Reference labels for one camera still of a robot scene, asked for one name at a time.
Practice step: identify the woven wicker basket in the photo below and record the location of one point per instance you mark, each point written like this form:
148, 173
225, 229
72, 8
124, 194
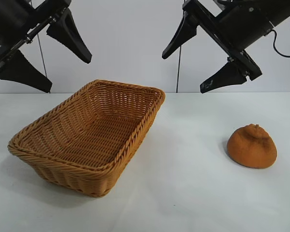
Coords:
87, 135

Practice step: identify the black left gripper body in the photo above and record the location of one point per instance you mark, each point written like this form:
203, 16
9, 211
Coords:
9, 21

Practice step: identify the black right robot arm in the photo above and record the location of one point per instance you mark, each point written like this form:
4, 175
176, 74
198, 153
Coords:
280, 9

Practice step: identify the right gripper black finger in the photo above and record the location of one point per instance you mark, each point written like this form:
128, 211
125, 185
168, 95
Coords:
183, 31
227, 77

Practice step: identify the wrinkled orange fruit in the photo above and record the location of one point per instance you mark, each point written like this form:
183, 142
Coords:
252, 149

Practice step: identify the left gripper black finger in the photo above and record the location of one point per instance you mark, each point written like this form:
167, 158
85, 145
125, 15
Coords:
70, 36
24, 72

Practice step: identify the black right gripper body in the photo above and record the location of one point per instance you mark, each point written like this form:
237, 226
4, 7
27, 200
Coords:
241, 26

